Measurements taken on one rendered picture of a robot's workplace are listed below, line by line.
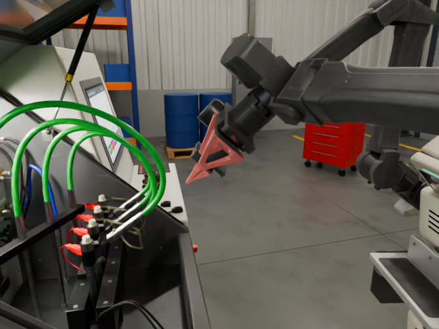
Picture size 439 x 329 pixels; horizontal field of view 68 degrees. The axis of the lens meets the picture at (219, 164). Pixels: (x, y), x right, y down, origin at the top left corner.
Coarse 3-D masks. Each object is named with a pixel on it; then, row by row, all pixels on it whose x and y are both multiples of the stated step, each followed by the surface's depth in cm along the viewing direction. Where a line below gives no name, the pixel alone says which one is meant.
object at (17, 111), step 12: (24, 108) 62; (36, 108) 63; (72, 108) 64; (84, 108) 64; (96, 108) 65; (0, 120) 62; (108, 120) 66; (120, 120) 66; (132, 132) 67; (144, 144) 68; (156, 156) 70; (156, 204) 73
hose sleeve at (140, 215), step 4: (140, 212) 73; (136, 216) 73; (140, 216) 73; (144, 216) 73; (128, 220) 73; (132, 220) 73; (136, 220) 73; (140, 220) 73; (124, 224) 73; (128, 224) 73; (132, 224) 73; (116, 228) 73; (120, 228) 73; (124, 228) 73; (128, 228) 73; (116, 232) 73; (120, 232) 73; (124, 232) 73; (116, 236) 73
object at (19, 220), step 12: (48, 120) 72; (60, 120) 72; (72, 120) 72; (84, 120) 73; (36, 132) 71; (108, 132) 74; (24, 144) 71; (12, 168) 73; (12, 180) 73; (12, 192) 74; (156, 192) 81; (24, 228) 77; (108, 240) 81
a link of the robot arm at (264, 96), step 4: (256, 88) 51; (260, 88) 51; (256, 92) 51; (260, 92) 50; (264, 92) 50; (260, 96) 50; (264, 96) 50; (268, 96) 50; (260, 100) 51; (264, 100) 50; (268, 100) 50; (260, 104) 51; (264, 104) 51; (268, 108) 51; (272, 112) 51
